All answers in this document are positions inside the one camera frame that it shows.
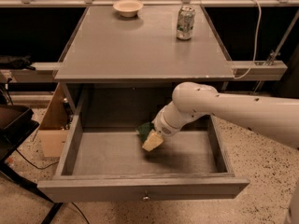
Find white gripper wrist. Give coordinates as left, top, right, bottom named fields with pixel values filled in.
left=142, top=106, right=181, bottom=151

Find green and yellow sponge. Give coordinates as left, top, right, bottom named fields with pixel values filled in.
left=136, top=122, right=154, bottom=143

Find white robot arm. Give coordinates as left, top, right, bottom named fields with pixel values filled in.
left=153, top=82, right=299, bottom=224

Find open grey top drawer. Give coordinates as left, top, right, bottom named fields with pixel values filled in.
left=36, top=87, right=250, bottom=203

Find round metal drawer knob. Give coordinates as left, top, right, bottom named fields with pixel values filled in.
left=142, top=196, right=150, bottom=202

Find grey cabinet with top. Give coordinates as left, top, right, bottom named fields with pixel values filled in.
left=56, top=5, right=233, bottom=131

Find cardboard box beside cabinet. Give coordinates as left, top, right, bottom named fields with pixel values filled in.
left=37, top=84, right=68, bottom=158

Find green and white soda can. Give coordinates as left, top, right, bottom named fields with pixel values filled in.
left=177, top=5, right=195, bottom=40

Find cream ceramic bowl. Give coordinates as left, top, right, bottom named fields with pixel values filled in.
left=113, top=0, right=143, bottom=18

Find black office chair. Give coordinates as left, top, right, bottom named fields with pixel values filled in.
left=0, top=105, right=63, bottom=224

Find black floor cable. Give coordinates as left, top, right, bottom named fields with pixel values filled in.
left=14, top=147, right=91, bottom=224

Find white hanging cable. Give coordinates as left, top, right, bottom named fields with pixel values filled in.
left=234, top=0, right=263, bottom=80

